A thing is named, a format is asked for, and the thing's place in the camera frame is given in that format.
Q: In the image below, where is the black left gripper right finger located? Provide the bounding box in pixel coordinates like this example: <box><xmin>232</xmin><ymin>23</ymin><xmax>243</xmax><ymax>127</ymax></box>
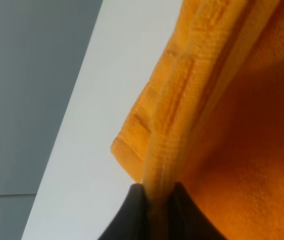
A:
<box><xmin>167</xmin><ymin>182</ymin><xmax>226</xmax><ymax>240</ymax></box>

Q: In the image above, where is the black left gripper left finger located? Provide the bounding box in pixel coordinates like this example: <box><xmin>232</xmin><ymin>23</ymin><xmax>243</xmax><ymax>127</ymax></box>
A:
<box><xmin>99</xmin><ymin>183</ymin><xmax>149</xmax><ymax>240</ymax></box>

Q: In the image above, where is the orange towel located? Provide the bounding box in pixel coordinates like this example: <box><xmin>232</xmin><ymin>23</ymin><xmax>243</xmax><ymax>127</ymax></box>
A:
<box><xmin>111</xmin><ymin>0</ymin><xmax>284</xmax><ymax>240</ymax></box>

